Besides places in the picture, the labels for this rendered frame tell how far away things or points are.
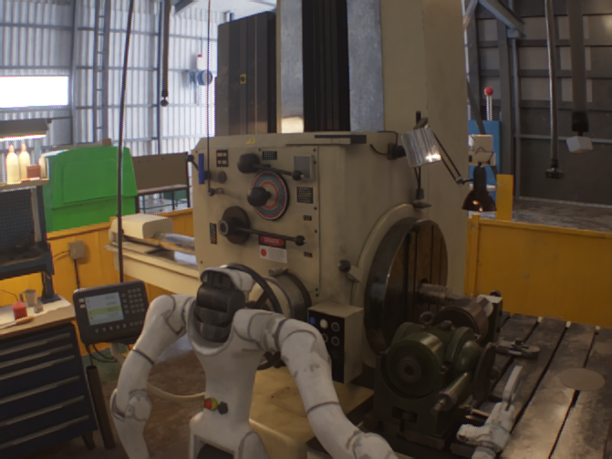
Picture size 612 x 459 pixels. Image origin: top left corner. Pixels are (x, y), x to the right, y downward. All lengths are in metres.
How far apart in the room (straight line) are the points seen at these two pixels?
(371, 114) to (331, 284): 0.91
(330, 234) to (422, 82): 0.86
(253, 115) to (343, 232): 1.30
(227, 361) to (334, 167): 0.72
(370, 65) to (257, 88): 0.74
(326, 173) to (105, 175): 4.17
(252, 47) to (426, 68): 1.08
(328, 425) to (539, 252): 3.01
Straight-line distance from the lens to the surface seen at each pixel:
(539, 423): 1.63
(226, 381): 1.25
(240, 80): 2.83
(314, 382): 1.07
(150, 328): 1.37
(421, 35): 2.18
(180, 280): 2.79
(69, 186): 5.35
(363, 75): 2.29
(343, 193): 1.58
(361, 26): 2.33
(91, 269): 4.16
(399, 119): 2.19
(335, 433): 1.03
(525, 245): 3.85
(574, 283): 3.84
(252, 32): 2.81
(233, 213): 1.87
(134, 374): 1.34
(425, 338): 1.45
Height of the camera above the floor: 1.87
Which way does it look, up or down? 11 degrees down
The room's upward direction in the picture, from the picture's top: 1 degrees counter-clockwise
